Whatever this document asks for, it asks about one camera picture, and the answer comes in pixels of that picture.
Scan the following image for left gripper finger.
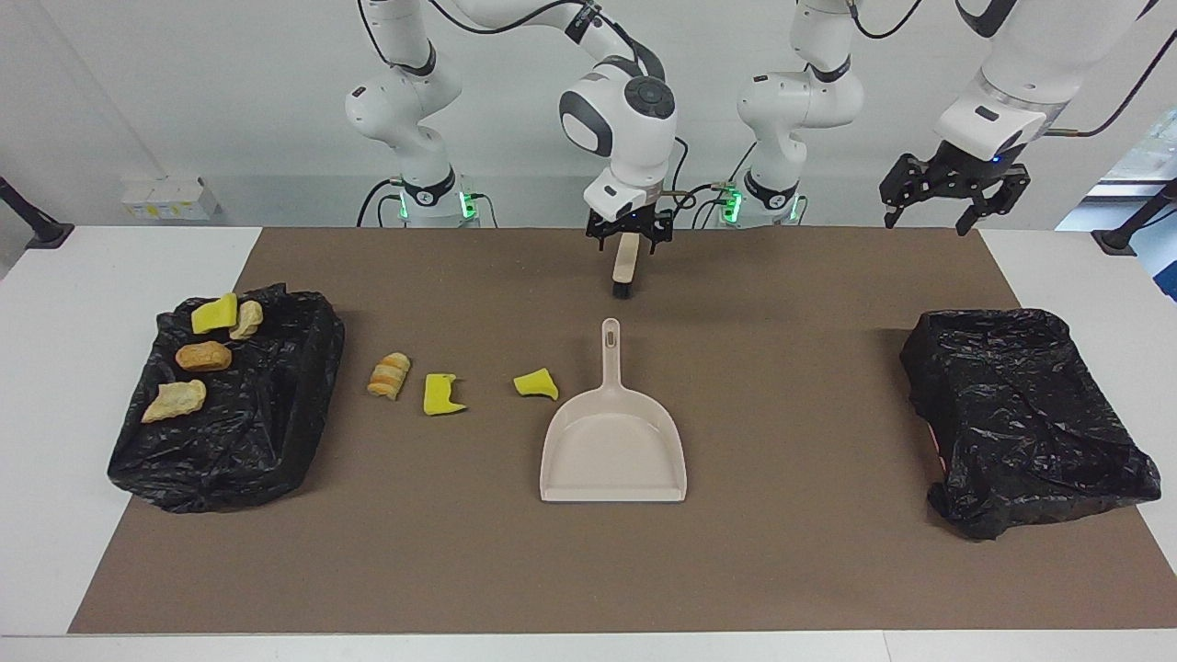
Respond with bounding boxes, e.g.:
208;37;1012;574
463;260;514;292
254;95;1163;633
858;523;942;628
879;154;934;229
954;170;1029;237

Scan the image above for beige hand brush black bristles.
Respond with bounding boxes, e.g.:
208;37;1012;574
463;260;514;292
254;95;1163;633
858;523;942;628
611;232;642;300

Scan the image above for beige plastic dustpan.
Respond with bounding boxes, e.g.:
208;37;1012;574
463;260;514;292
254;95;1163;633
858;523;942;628
539;318;689;504

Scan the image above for notched yellow sponge piece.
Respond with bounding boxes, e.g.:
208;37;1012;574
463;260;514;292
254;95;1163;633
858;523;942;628
423;372;468;417

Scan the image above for thick yellow sponge piece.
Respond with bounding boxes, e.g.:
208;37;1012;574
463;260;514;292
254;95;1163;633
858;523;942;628
190;293;239;336

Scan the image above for brown bread roll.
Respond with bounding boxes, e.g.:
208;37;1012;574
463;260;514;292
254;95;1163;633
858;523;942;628
175;340;234;373

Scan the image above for pale cream pastry piece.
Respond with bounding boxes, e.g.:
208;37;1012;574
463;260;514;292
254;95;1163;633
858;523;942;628
141;379;209;425

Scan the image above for black bag lined trash bin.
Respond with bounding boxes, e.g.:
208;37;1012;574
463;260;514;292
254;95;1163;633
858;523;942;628
108;284;346;514
899;308;1162;541

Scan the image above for black stand base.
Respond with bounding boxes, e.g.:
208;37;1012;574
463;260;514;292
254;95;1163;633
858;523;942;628
1092;179;1177;257
0;175;74;249

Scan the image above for small curved yellow sponge piece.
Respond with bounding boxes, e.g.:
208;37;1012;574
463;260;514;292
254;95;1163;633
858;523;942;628
513;368;560;402

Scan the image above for large brown paper table mat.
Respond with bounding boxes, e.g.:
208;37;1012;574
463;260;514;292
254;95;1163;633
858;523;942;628
69;227;1177;635

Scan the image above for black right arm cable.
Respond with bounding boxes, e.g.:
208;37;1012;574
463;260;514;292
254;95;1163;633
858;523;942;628
354;0;691;217

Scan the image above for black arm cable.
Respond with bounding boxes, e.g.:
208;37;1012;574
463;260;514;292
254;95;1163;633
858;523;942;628
354;0;691;217
846;0;1177;139

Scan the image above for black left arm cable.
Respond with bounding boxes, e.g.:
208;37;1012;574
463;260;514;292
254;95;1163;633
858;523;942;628
846;0;1177;139

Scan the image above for white wall socket box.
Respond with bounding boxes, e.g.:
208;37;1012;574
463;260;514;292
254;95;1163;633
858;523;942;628
121;177;222;220

